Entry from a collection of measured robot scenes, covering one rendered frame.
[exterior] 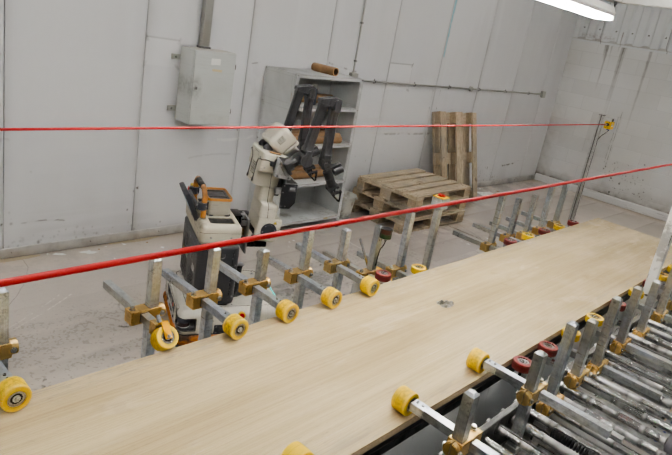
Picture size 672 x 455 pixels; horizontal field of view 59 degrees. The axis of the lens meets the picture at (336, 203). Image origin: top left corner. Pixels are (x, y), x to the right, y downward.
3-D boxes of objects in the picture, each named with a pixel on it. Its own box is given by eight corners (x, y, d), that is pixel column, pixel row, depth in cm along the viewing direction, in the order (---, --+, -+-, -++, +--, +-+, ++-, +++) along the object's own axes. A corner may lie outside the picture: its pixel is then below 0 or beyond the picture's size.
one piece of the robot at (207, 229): (188, 325, 359) (202, 194, 335) (175, 284, 407) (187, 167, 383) (242, 322, 373) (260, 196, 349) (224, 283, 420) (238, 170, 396)
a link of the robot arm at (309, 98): (304, 84, 393) (309, 87, 383) (312, 85, 395) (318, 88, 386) (294, 147, 406) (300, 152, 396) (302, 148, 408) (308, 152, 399)
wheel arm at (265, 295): (211, 265, 265) (211, 258, 264) (217, 264, 268) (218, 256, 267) (284, 315, 234) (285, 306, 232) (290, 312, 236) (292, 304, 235)
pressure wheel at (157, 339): (152, 355, 202) (147, 331, 203) (174, 348, 207) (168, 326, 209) (161, 351, 198) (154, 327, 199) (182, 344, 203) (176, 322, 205)
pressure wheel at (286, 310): (282, 296, 234) (293, 302, 240) (271, 314, 233) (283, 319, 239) (292, 302, 230) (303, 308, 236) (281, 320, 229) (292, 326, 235)
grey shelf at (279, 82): (244, 222, 593) (265, 65, 549) (309, 212, 658) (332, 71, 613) (272, 238, 565) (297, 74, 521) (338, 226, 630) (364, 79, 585)
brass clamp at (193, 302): (184, 304, 230) (185, 292, 229) (213, 296, 240) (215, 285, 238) (193, 311, 226) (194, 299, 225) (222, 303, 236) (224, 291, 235)
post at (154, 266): (139, 373, 224) (148, 256, 210) (147, 370, 226) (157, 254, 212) (143, 378, 221) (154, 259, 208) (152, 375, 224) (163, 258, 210)
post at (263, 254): (244, 348, 261) (258, 247, 247) (250, 346, 263) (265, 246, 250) (249, 352, 259) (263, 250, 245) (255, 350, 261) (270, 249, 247)
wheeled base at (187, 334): (174, 349, 356) (178, 312, 349) (161, 299, 411) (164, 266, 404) (281, 343, 384) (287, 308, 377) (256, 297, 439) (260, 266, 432)
